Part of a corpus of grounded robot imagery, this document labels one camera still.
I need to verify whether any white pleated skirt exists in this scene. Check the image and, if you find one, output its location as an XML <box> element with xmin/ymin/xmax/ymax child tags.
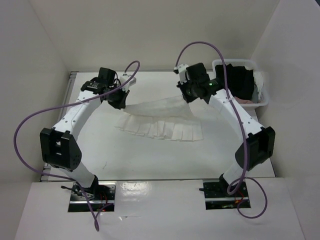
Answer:
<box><xmin>115</xmin><ymin>96</ymin><xmax>204</xmax><ymax>142</ymax></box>

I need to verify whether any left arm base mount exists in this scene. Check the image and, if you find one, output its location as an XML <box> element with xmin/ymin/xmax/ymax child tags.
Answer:
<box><xmin>60</xmin><ymin>181</ymin><xmax>116</xmax><ymax>213</ymax></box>

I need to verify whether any pink garment in basket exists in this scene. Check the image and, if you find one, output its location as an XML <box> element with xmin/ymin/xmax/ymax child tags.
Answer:
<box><xmin>235</xmin><ymin>97</ymin><xmax>253</xmax><ymax>105</ymax></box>

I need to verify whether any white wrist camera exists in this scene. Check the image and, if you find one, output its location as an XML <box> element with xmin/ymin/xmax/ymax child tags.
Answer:
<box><xmin>119</xmin><ymin>74</ymin><xmax>137</xmax><ymax>93</ymax></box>
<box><xmin>173</xmin><ymin>63</ymin><xmax>189</xmax><ymax>85</ymax></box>

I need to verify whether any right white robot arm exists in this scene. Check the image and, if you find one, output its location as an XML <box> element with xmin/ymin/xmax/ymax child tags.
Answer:
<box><xmin>173</xmin><ymin>63</ymin><xmax>276</xmax><ymax>197</ymax></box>

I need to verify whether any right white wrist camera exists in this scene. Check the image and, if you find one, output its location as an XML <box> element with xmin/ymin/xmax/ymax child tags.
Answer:
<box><xmin>173</xmin><ymin>63</ymin><xmax>189</xmax><ymax>85</ymax></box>

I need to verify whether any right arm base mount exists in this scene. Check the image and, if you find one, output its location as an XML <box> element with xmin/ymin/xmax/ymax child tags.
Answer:
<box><xmin>199</xmin><ymin>179</ymin><xmax>251</xmax><ymax>210</ymax></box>

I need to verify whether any white plastic laundry basket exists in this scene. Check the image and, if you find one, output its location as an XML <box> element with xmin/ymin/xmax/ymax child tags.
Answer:
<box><xmin>224</xmin><ymin>59</ymin><xmax>269</xmax><ymax>109</ymax></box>

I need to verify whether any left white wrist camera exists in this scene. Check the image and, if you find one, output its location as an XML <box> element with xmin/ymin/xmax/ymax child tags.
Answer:
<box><xmin>119</xmin><ymin>74</ymin><xmax>137</xmax><ymax>93</ymax></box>

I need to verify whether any black skirt in basket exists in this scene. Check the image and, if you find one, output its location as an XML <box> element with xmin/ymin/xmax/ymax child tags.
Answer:
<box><xmin>214</xmin><ymin>64</ymin><xmax>255</xmax><ymax>100</ymax></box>

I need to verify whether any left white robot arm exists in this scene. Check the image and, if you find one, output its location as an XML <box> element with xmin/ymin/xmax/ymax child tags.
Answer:
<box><xmin>39</xmin><ymin>67</ymin><xmax>131</xmax><ymax>200</ymax></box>

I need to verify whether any white garment in basket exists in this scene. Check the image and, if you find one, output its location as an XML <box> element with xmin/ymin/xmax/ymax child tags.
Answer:
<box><xmin>245</xmin><ymin>66</ymin><xmax>265</xmax><ymax>94</ymax></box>

